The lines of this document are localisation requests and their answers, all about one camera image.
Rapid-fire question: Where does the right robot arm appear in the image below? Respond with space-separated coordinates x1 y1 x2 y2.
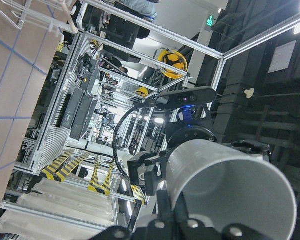
127 108 273 198

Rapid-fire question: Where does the yellow hard hat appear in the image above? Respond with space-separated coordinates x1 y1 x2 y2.
157 49 188 80

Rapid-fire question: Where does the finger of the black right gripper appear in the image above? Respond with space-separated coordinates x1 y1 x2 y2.
127 151 168 196

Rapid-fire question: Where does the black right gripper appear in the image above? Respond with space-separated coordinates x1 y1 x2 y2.
162 139 270 165

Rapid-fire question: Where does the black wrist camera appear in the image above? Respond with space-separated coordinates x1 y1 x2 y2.
155 86 217 110

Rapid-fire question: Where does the grey plastic cup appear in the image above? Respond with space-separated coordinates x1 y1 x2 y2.
166 139 297 240

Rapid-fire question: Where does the white wire cup rack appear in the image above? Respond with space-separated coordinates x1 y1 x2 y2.
0 0 78 38

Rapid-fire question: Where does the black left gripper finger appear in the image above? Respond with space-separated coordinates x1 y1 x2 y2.
156 188 191 227

